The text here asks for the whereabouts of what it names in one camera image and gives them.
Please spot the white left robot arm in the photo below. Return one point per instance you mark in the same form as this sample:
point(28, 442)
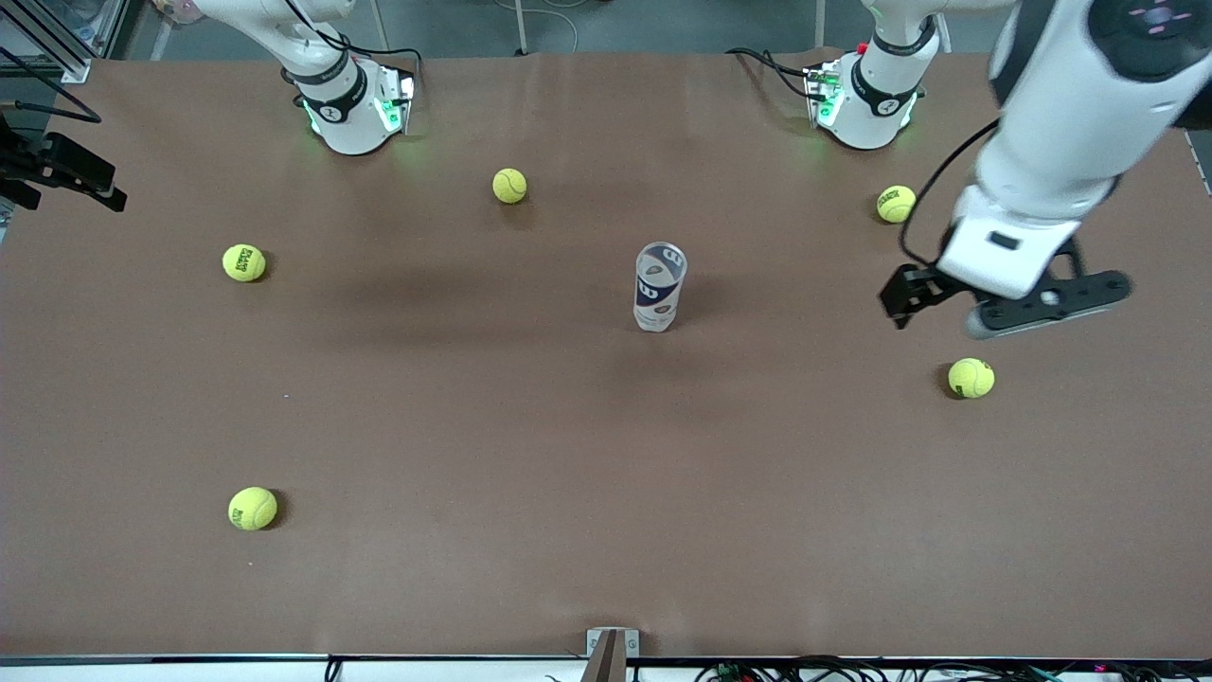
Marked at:
point(1051, 123)

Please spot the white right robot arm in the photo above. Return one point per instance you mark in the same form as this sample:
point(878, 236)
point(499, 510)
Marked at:
point(346, 123)

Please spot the aluminium frame profile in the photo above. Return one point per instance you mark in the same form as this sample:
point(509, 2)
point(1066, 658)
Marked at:
point(76, 43)

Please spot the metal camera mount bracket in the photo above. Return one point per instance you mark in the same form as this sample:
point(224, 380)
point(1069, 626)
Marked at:
point(611, 649)

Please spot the white table leg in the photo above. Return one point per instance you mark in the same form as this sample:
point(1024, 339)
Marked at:
point(520, 28)
point(819, 24)

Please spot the clear tennis ball can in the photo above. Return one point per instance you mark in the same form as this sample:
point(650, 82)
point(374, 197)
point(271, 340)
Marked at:
point(660, 289)

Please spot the yellow tennis ball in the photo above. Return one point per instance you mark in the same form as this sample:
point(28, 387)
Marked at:
point(243, 262)
point(509, 186)
point(252, 509)
point(971, 378)
point(894, 205)

